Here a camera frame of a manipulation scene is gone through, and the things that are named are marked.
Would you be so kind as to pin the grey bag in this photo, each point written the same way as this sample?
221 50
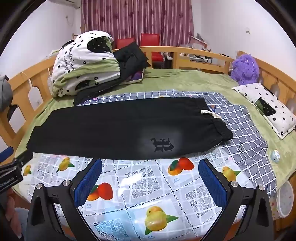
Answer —
5 92

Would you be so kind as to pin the maroon floral curtain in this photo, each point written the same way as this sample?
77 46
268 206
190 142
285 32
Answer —
138 18

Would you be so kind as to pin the blue checkered sheet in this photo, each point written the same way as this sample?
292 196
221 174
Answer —
245 129

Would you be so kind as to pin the person's left hand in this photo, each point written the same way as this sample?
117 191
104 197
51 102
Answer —
12 220

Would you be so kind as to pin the person's blue denim clothing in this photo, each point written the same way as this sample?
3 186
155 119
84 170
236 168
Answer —
22 215

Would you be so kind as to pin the white floral pillow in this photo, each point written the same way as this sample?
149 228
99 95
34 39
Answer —
278 113

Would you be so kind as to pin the white plastic bucket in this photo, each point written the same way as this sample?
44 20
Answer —
288 201

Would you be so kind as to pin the green blanket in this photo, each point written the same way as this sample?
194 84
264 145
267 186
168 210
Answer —
185 78

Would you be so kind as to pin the wooden bed frame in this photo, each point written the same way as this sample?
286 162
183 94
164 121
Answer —
23 78

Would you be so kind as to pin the red chair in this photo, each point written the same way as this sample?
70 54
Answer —
150 40
124 42

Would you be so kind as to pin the black jacket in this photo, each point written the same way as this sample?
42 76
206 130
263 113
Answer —
129 58

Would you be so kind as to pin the folded white floral quilt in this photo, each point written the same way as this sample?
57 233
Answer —
76 62

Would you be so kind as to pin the white air conditioner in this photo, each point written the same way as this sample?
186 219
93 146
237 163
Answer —
68 3

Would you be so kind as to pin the black pants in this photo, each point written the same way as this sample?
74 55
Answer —
115 129

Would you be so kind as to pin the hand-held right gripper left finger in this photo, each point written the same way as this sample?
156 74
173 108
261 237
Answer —
89 183

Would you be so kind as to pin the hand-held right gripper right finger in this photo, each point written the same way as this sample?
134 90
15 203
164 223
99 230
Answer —
212 183

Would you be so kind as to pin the small round white toy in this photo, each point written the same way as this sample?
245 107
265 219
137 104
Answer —
275 156

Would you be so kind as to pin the fruit print plastic tablecloth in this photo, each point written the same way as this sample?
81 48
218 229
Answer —
138 180

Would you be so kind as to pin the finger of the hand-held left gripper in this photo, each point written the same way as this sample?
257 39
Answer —
5 153
23 158

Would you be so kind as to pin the purple plush toy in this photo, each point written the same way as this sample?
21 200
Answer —
245 67

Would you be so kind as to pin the purple cloth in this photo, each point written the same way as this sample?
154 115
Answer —
136 77

